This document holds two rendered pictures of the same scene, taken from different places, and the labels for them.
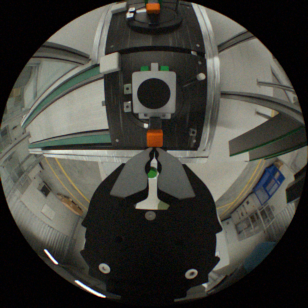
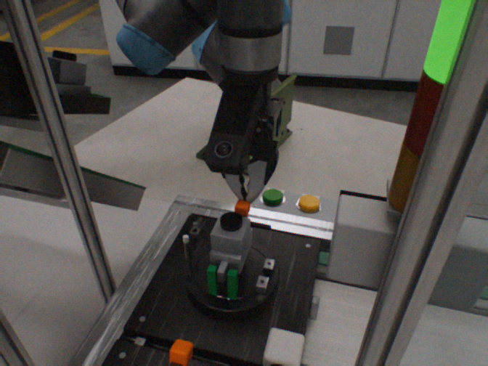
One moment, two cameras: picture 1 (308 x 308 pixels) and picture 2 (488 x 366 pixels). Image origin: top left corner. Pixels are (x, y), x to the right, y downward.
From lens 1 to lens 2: 0.49 m
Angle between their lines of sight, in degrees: 25
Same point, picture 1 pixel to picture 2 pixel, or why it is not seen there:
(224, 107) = (92, 287)
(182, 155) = (217, 212)
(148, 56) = (219, 341)
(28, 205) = not seen: outside the picture
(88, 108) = not seen: hidden behind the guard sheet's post
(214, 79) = (124, 300)
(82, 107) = not seen: hidden behind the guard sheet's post
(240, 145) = (128, 193)
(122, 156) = (313, 229)
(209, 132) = (165, 231)
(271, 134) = (94, 181)
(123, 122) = (288, 263)
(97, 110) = (350, 319)
